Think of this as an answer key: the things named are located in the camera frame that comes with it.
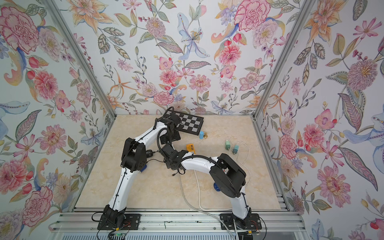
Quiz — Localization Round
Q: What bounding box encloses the light green USB charger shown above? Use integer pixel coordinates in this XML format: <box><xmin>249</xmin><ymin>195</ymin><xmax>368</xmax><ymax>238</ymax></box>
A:
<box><xmin>225</xmin><ymin>140</ymin><xmax>231</xmax><ymax>151</ymax></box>

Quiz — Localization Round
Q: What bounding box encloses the thin white USB cable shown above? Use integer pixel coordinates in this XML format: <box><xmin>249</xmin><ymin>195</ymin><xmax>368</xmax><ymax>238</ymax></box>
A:
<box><xmin>230</xmin><ymin>139</ymin><xmax>252</xmax><ymax>187</ymax></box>

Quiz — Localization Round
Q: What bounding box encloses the teal USB charger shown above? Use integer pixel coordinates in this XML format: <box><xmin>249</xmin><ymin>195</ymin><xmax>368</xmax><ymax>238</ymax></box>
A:
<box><xmin>232</xmin><ymin>145</ymin><xmax>239</xmax><ymax>155</ymax></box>

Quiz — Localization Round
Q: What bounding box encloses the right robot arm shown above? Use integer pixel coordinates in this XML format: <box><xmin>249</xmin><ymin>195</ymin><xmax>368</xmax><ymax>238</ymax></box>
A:
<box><xmin>160</xmin><ymin>144</ymin><xmax>252</xmax><ymax>229</ymax></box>

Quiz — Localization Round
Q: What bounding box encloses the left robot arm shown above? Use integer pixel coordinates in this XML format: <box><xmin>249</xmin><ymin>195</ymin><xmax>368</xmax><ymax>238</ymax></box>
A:
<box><xmin>98</xmin><ymin>113</ymin><xmax>181</xmax><ymax>231</ymax></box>

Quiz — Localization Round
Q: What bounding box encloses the black electric shaver left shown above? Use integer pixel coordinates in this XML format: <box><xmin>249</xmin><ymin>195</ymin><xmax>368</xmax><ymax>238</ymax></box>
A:
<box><xmin>146</xmin><ymin>150</ymin><xmax>154</xmax><ymax>159</ymax></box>

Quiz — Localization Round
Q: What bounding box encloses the black white chessboard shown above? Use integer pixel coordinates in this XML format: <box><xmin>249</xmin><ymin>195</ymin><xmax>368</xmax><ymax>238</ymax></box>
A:
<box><xmin>164</xmin><ymin>110</ymin><xmax>204</xmax><ymax>136</ymax></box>

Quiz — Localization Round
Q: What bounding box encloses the orange power strip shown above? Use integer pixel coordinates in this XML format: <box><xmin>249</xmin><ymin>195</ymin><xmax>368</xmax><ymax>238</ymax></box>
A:
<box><xmin>186</xmin><ymin>144</ymin><xmax>196</xmax><ymax>154</ymax></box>

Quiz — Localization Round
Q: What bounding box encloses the blue cylinder block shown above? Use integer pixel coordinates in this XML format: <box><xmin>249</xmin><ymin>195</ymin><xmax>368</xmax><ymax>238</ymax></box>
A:
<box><xmin>199</xmin><ymin>131</ymin><xmax>205</xmax><ymax>140</ymax></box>

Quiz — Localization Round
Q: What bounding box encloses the black shaver cable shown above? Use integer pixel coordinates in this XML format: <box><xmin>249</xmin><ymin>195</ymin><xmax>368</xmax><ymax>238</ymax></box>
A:
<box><xmin>145</xmin><ymin>151</ymin><xmax>166</xmax><ymax>164</ymax></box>

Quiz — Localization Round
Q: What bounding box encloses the grey power strip cord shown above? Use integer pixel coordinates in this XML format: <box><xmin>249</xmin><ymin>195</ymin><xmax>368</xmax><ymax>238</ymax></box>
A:
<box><xmin>178</xmin><ymin>173</ymin><xmax>238</xmax><ymax>240</ymax></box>

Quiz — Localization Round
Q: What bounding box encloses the white power strip cord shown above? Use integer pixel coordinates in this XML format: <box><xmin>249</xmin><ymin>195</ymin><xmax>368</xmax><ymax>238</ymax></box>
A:
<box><xmin>193</xmin><ymin>169</ymin><xmax>241</xmax><ymax>240</ymax></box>

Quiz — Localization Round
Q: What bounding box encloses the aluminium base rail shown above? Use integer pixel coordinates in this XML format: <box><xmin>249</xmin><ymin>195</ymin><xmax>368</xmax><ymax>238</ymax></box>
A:
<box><xmin>48</xmin><ymin>211</ymin><xmax>309</xmax><ymax>240</ymax></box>

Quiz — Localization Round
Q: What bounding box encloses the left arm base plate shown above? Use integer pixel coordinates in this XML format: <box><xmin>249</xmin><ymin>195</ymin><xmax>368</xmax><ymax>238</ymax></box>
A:
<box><xmin>97</xmin><ymin>214</ymin><xmax>141</xmax><ymax>231</ymax></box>

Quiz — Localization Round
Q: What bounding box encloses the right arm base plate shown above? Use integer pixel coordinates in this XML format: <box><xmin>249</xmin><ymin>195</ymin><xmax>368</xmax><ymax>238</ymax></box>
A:
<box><xmin>220</xmin><ymin>214</ymin><xmax>263</xmax><ymax>230</ymax></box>

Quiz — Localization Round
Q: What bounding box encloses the left aluminium corner post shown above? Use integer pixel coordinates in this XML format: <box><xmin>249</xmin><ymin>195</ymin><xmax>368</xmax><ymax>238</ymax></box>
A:
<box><xmin>42</xmin><ymin>0</ymin><xmax>117</xmax><ymax>122</ymax></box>

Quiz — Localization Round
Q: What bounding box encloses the aluminium corner post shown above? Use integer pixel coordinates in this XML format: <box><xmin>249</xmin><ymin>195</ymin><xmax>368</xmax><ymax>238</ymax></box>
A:
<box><xmin>252</xmin><ymin>1</ymin><xmax>316</xmax><ymax>121</ymax></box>
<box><xmin>42</xmin><ymin>0</ymin><xmax>117</xmax><ymax>122</ymax></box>

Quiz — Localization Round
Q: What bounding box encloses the right aluminium corner post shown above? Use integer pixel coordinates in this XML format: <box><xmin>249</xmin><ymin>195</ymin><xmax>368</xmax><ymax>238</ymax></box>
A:
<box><xmin>252</xmin><ymin>1</ymin><xmax>316</xmax><ymax>121</ymax></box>

